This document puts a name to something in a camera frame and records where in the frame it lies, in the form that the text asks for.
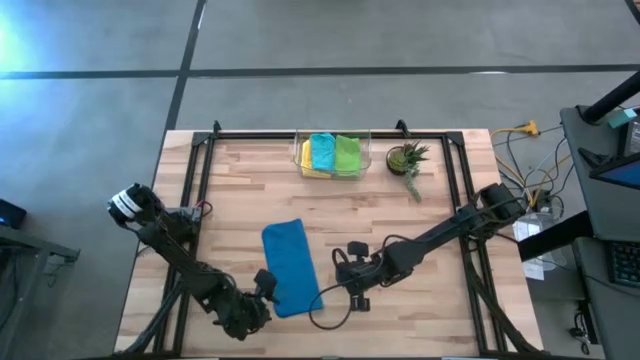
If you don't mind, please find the white paper box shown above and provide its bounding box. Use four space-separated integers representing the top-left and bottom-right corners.
512 212 569 281

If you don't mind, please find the small teal box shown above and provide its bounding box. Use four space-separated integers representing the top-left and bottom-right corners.
607 108 639 129

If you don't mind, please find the yellow microfiber towel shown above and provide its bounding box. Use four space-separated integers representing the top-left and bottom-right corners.
298 139 332 180

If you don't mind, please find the black side cart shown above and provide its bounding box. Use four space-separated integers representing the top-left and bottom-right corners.
0 224 81 360

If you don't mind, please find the grey desktop device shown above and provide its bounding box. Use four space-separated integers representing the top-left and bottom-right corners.
623 115 640 157

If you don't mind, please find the black desk beam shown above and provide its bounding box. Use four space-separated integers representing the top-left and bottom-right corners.
517 209 595 262

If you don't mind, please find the green microfiber towel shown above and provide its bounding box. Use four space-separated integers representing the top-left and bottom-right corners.
333 134 362 177

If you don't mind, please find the teal microfiber towel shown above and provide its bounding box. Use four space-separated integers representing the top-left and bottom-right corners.
308 132 337 174

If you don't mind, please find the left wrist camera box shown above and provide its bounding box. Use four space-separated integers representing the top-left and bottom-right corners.
253 268 279 303

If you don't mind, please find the laptop with blue screen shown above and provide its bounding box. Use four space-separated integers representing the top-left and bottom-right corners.
588 151 640 191

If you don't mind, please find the potted succulent plant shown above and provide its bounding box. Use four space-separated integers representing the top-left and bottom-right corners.
384 141 431 204

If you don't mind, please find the black power adapter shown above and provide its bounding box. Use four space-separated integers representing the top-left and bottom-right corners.
568 299 599 356

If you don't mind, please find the backlit black keyboard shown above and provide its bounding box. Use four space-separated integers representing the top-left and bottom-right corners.
606 239 640 290

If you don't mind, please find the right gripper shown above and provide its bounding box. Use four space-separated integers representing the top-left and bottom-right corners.
333 256 391 313

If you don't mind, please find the black pole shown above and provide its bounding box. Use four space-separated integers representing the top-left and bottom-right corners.
579 69 640 125

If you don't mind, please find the yellow extension cord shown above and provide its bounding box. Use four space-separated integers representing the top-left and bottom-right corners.
488 119 542 140

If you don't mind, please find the clear plastic bin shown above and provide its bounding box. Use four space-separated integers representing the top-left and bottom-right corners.
292 127 374 180

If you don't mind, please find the black aluminium table frame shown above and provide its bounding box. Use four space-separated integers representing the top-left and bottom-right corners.
122 119 544 359

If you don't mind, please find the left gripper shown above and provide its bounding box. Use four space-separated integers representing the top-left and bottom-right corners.
214 292 275 342

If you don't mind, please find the black device with blue light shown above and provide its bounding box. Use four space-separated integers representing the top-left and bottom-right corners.
0 198 27 231

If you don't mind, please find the grey desk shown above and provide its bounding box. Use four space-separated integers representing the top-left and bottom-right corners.
572 234 640 360
558 104 640 241

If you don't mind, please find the blue microfiber towel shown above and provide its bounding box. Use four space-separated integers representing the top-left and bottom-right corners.
261 218 325 320

